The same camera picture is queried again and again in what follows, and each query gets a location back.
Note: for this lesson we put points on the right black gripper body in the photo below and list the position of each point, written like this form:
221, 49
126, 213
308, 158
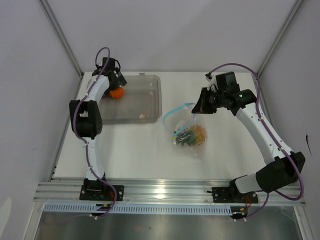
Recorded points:
216, 99

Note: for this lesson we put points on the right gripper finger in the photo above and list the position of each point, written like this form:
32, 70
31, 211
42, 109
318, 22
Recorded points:
204, 109
204, 98

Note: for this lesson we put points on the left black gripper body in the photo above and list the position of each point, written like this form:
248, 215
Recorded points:
111, 85

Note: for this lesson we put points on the small orange pumpkin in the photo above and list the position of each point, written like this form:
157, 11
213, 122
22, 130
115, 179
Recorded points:
117, 93

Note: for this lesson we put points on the orange toy pineapple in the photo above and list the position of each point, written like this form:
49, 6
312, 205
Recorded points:
192, 136

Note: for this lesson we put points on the clear zip top bag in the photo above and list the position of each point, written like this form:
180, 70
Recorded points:
180, 119

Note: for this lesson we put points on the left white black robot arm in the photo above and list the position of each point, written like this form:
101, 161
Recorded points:
87, 124

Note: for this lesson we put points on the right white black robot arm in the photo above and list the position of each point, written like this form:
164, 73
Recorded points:
283, 166

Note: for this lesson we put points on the clear grey plastic bin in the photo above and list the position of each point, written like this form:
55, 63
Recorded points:
142, 95

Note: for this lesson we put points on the beige garlic bulb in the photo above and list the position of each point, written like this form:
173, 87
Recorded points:
142, 116

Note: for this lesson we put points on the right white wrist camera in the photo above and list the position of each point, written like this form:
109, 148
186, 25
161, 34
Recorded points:
212, 82

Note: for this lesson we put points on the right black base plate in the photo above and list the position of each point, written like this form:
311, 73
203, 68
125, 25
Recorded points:
225, 195

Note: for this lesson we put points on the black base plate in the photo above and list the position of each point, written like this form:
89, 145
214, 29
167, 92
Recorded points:
101, 193
225, 195

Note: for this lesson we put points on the left aluminium frame post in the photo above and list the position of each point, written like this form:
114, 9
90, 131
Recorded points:
45, 5

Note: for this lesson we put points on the aluminium frame post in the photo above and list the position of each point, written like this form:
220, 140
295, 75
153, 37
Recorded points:
280, 36
45, 5

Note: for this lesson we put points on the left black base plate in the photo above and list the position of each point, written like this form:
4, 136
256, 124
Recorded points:
101, 193

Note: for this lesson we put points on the right aluminium frame post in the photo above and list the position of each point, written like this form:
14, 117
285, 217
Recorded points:
280, 36

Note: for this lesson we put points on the slotted white cable duct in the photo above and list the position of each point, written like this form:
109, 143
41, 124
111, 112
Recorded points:
123, 208

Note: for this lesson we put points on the aluminium mounting rail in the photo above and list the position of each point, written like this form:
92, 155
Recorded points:
136, 191

